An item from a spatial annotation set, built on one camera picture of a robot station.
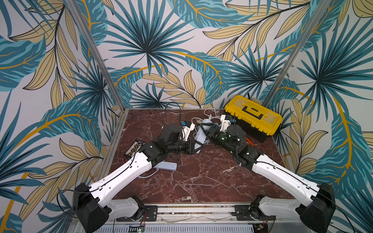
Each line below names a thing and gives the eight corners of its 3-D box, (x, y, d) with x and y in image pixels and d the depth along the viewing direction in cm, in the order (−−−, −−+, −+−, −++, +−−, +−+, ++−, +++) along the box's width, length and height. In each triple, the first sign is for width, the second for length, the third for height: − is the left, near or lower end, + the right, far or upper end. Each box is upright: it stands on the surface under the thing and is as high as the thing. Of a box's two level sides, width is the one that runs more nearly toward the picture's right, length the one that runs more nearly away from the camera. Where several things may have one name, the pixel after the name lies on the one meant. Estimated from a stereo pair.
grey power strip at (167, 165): (155, 170, 90) (154, 167, 86) (156, 164, 92) (155, 161, 89) (176, 170, 90) (176, 167, 87) (177, 164, 92) (176, 161, 89)
